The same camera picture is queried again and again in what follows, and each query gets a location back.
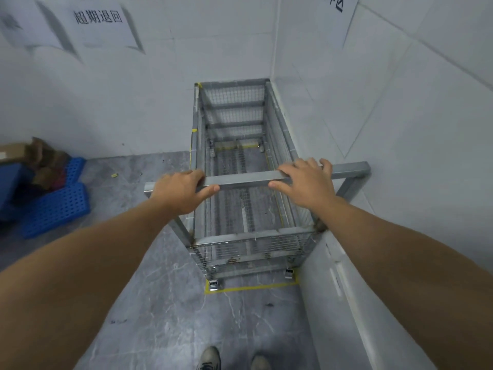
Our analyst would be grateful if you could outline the person's right hand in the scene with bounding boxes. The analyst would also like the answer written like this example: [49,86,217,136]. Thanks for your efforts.
[268,158,339,212]

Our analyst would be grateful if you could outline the person's left forearm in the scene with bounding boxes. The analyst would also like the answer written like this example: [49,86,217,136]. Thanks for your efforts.
[0,196,182,370]

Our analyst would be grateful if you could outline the torn brown cardboard pieces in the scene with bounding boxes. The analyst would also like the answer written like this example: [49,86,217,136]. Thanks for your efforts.
[24,137,71,191]

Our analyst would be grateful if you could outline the white paper wall sign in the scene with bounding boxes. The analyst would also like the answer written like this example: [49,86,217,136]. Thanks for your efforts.
[62,0,146,55]
[278,0,361,50]

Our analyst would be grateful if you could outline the person's left hand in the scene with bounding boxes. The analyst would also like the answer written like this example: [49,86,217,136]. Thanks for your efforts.
[151,169,220,216]

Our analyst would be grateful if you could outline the blue perforated plastic pallet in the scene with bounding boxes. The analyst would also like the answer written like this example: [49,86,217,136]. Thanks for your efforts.
[21,182,91,239]
[62,156,87,184]

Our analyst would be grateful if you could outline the person's right forearm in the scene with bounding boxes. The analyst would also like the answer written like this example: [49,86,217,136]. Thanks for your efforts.
[313,196,493,370]

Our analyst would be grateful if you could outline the grey metal wire cage trolley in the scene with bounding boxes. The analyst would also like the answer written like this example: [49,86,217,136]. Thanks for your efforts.
[144,78,371,292]

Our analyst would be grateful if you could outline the person's left shoe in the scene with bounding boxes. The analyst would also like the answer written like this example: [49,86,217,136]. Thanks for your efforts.
[197,346,222,370]

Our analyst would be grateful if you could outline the brown cardboard box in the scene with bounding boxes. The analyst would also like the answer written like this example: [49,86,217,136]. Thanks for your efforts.
[0,142,32,164]

